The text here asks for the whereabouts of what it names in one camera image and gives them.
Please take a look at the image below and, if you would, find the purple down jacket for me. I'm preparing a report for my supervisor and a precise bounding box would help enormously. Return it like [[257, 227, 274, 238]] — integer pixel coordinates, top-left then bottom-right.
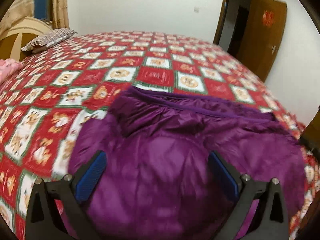
[[68, 87, 305, 239]]

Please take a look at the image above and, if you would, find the red patchwork bed quilt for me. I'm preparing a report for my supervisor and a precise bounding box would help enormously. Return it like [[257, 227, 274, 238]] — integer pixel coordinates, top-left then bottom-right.
[[1, 31, 303, 239]]

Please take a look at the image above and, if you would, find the pink cloth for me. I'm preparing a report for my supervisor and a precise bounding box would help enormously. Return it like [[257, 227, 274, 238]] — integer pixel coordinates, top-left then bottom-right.
[[0, 59, 23, 84]]

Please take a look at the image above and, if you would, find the grey striped pillow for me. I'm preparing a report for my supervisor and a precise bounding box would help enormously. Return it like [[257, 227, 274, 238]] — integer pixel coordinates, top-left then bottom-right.
[[21, 28, 77, 54]]

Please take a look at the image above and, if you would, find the cream wooden headboard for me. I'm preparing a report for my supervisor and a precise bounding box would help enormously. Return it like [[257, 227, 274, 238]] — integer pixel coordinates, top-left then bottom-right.
[[0, 17, 52, 61]]

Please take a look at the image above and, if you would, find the beige patterned curtain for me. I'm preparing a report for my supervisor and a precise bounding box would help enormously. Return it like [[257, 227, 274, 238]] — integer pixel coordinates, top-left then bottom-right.
[[52, 0, 69, 29]]

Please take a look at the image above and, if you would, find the brown wooden door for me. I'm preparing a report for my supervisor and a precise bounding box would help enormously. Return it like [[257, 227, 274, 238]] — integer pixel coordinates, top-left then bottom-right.
[[235, 0, 287, 82]]

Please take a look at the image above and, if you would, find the window with blue pane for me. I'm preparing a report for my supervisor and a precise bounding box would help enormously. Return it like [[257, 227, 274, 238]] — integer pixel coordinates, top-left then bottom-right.
[[34, 0, 53, 22]]

